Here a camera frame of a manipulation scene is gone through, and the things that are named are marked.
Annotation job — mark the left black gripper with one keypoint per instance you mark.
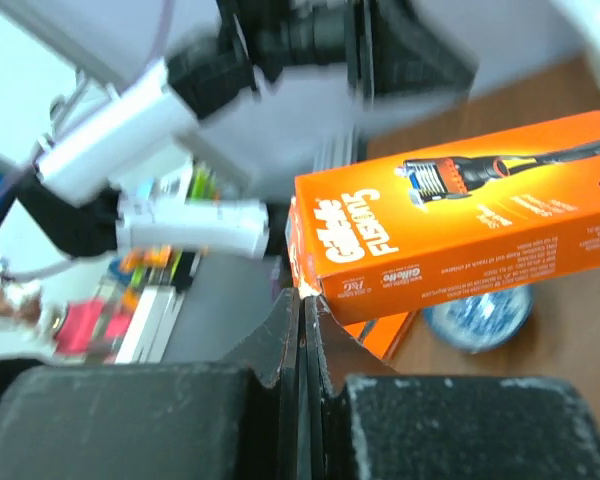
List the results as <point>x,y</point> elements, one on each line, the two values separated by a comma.
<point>271,36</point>

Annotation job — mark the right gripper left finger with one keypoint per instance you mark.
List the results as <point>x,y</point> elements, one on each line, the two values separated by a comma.
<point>232,419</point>

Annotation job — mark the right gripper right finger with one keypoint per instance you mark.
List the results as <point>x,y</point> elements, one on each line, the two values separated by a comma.
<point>369,422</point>

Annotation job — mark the blue patterned small bowl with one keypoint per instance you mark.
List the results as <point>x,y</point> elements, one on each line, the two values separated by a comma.
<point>483,322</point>

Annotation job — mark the orange razor package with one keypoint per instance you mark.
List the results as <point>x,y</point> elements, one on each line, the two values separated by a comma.
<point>415,229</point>
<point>383,337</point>

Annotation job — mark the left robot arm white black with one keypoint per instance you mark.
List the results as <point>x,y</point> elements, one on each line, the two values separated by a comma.
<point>81,190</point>

